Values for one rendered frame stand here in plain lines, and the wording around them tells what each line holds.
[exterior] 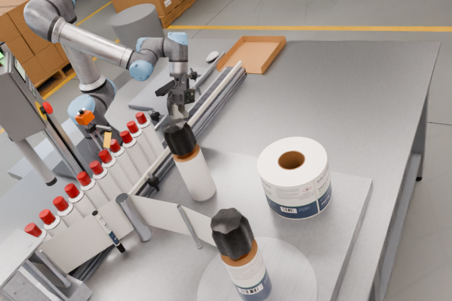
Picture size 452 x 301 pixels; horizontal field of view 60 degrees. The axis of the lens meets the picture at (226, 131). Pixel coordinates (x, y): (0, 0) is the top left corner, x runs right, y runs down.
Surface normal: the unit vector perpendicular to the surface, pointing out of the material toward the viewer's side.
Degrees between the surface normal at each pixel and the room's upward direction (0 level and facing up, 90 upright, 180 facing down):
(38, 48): 90
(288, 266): 0
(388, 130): 0
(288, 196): 90
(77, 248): 90
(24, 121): 90
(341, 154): 0
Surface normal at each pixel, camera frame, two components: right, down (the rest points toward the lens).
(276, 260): -0.26, -0.75
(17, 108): 0.42, 0.48
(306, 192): 0.18, 0.58
